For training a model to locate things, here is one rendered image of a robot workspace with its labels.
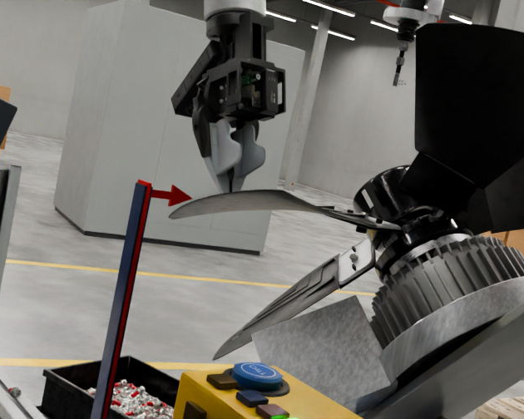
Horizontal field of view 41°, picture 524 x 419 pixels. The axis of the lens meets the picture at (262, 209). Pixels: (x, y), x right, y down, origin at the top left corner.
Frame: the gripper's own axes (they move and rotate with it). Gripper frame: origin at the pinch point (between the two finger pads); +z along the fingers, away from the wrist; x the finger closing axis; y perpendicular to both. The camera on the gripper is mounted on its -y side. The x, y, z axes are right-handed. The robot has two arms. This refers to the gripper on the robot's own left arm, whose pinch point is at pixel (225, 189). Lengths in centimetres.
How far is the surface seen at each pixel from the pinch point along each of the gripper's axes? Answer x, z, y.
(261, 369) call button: -13.6, 18.7, 22.9
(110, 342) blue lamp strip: -13.4, 17.5, -2.8
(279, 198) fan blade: 0.0, 2.2, 9.8
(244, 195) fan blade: -2.3, 1.7, 6.5
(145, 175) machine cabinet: 298, -111, -528
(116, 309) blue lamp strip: -13.3, 14.0, -1.6
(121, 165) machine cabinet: 273, -119, -530
